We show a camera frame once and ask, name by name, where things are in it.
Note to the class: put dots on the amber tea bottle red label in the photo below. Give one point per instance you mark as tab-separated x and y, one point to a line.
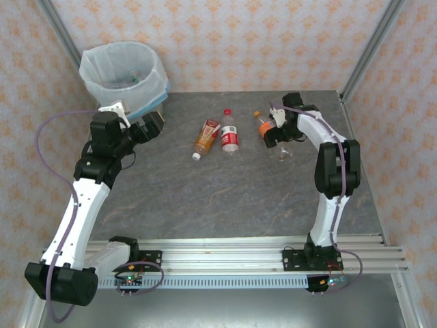
206	136

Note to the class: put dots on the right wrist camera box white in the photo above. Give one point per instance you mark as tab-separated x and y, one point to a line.
277	116

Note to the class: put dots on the trash bin with white bag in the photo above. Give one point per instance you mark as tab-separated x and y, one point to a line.
102	58

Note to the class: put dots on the aluminium mounting rail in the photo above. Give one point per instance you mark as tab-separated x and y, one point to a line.
222	259

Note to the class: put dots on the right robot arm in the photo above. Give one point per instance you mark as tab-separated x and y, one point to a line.
338	171

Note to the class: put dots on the clear plastic bin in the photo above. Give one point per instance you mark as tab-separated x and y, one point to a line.
159	108

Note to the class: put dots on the grey metal sheet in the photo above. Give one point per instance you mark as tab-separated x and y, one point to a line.
222	311

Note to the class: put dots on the aluminium lower frame post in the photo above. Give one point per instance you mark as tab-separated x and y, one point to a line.
408	304
29	319

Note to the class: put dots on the aluminium frame post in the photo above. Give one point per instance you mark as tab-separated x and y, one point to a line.
379	34
58	27
408	304
29	319

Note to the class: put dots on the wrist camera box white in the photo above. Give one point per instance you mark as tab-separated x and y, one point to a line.
117	106
277	116

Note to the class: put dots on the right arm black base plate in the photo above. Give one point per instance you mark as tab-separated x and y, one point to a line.
290	261

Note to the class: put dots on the red label water bottle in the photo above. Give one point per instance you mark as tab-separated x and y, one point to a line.
229	138

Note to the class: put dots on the aluminium table side rail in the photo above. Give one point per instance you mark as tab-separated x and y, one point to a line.
351	119

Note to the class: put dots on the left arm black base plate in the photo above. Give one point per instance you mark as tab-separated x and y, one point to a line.
152	258

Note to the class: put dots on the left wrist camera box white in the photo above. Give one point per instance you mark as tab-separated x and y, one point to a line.
117	106

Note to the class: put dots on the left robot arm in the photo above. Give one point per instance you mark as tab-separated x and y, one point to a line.
82	218

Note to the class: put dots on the orange label clear bottle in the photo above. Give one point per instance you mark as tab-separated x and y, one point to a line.
263	128

